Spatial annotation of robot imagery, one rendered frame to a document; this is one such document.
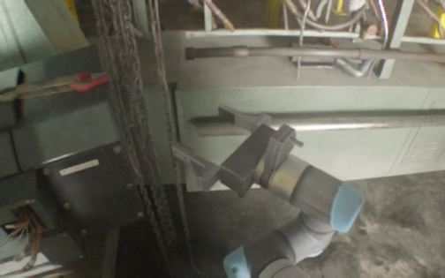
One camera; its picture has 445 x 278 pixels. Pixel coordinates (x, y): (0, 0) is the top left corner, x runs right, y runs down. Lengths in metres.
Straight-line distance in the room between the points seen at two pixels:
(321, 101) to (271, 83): 0.22
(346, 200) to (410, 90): 0.98
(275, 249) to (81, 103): 0.52
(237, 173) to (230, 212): 0.99
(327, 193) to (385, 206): 1.21
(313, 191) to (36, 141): 0.58
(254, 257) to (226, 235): 0.91
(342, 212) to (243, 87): 0.74
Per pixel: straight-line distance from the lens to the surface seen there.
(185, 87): 1.16
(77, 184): 0.82
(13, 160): 0.79
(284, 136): 0.50
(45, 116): 0.78
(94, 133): 0.75
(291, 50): 1.11
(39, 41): 1.28
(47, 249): 0.93
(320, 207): 0.52
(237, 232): 1.46
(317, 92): 1.24
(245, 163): 0.54
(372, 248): 1.56
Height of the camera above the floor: 1.28
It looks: 45 degrees down
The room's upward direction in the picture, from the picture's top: straight up
